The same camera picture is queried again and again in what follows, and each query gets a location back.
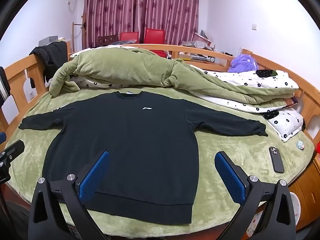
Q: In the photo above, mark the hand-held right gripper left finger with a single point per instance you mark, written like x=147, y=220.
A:
x=93, y=177

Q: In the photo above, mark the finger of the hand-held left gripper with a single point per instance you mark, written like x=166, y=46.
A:
x=15, y=148
x=2, y=137

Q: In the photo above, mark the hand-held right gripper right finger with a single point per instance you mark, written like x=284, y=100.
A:
x=230, y=180

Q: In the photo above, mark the black sweatshirt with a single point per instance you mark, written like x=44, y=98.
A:
x=125, y=142

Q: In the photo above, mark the black clothes on headboard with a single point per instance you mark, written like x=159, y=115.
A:
x=52, y=52

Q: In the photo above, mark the black remote control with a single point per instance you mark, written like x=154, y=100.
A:
x=276, y=160

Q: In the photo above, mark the black and white striped cloth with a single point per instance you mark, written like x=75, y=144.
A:
x=3, y=85

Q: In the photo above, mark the white printed container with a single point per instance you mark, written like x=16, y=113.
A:
x=253, y=227

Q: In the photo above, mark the white floral pillow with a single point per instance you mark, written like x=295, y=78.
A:
x=285, y=125

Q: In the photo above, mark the wooden cabinet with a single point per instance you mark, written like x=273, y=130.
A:
x=307, y=187

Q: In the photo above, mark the small round badge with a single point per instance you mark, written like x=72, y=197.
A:
x=300, y=145

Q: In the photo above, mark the red object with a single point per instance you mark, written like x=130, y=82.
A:
x=318, y=147

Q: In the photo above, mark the grey box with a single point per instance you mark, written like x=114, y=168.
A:
x=48, y=40

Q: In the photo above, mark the green quilt with floral lining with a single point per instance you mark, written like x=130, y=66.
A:
x=130, y=65

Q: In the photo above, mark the purple plush toy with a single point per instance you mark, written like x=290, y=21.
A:
x=243, y=61

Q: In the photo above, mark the wooden coat rack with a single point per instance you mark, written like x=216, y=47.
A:
x=73, y=35

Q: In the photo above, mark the pile of small boxes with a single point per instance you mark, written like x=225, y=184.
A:
x=192, y=57

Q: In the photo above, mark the dark wooden chair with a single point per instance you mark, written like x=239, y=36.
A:
x=107, y=39

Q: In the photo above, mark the pile of grey plastic bags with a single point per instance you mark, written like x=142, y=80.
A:
x=200, y=40

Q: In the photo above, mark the red chair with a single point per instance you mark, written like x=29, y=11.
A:
x=128, y=37
x=154, y=36

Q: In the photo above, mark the maroon floral curtain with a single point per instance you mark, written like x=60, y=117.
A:
x=140, y=5

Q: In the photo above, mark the white wall outlet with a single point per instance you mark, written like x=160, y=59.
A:
x=31, y=95

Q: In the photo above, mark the wooden bed frame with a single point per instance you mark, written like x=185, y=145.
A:
x=15, y=72

